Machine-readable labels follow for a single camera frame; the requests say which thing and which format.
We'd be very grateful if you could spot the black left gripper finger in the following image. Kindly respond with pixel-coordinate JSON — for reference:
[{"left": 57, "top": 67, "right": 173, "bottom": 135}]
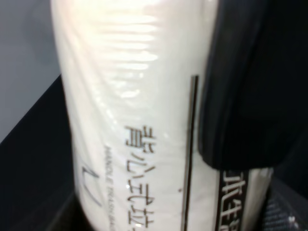
[{"left": 198, "top": 0, "right": 308, "bottom": 170}]

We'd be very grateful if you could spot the purple trash bag roll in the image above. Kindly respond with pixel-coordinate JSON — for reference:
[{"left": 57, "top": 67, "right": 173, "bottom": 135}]
[{"left": 51, "top": 0, "right": 272, "bottom": 231}]

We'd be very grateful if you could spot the black tablecloth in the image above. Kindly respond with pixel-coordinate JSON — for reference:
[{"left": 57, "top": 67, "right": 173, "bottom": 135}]
[{"left": 0, "top": 73, "right": 80, "bottom": 231}]

